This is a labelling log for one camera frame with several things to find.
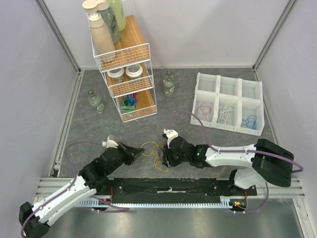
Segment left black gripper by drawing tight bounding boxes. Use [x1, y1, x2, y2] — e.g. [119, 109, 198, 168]
[106, 141, 144, 175]

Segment yellow cable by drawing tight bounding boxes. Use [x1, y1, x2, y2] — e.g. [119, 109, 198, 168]
[140, 141, 170, 172]

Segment pink cable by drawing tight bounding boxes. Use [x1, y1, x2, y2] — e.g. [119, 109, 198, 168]
[196, 103, 214, 121]

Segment white cable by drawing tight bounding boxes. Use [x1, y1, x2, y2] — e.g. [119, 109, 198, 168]
[217, 104, 235, 124]

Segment blue cable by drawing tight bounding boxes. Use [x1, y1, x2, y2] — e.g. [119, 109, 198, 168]
[242, 115, 258, 130]

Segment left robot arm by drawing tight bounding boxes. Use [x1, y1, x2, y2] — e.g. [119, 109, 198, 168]
[18, 140, 145, 238]

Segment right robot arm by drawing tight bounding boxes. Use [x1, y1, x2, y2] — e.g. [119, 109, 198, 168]
[162, 136, 294, 195]

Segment green and blue packets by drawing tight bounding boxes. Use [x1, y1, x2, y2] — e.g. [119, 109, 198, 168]
[120, 93, 138, 114]

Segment left glass bottle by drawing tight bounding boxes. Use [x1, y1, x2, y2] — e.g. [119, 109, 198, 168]
[88, 90, 105, 114]

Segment glass bottle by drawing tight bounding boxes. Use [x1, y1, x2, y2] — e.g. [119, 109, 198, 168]
[163, 71, 175, 96]
[88, 90, 105, 114]

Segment right glass bottle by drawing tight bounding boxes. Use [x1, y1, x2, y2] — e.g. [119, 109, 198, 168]
[163, 71, 175, 96]

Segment left white-lid jar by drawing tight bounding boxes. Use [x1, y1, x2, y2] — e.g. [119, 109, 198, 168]
[107, 68, 124, 84]

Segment white-lid jar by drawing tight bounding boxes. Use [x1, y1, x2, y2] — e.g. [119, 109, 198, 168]
[107, 68, 124, 84]
[125, 64, 143, 80]

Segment right white-lid jar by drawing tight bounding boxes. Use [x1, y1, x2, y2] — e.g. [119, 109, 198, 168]
[125, 64, 143, 80]

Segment white six-compartment tray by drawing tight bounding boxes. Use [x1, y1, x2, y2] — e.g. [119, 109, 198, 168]
[190, 72, 264, 136]

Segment beige pump bottle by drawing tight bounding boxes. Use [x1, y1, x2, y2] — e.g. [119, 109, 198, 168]
[88, 12, 116, 63]

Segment light green bottle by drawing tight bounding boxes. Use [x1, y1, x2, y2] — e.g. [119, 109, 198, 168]
[108, 0, 126, 31]

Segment grey-green pump bottle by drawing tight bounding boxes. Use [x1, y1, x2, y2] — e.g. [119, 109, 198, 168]
[82, 0, 121, 44]

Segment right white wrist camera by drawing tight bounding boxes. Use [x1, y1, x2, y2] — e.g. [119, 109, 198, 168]
[163, 128, 179, 148]

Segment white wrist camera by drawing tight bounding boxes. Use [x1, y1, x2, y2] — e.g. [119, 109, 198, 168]
[163, 128, 179, 148]
[102, 135, 118, 148]

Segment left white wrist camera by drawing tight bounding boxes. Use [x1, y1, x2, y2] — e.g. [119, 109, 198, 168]
[102, 135, 118, 148]

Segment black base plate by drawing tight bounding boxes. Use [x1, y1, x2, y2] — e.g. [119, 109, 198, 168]
[97, 178, 257, 204]

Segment slotted cable duct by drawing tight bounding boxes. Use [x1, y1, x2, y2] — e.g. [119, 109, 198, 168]
[75, 198, 246, 209]

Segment white wire shelf rack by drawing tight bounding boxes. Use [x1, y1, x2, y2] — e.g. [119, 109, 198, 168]
[92, 0, 157, 122]

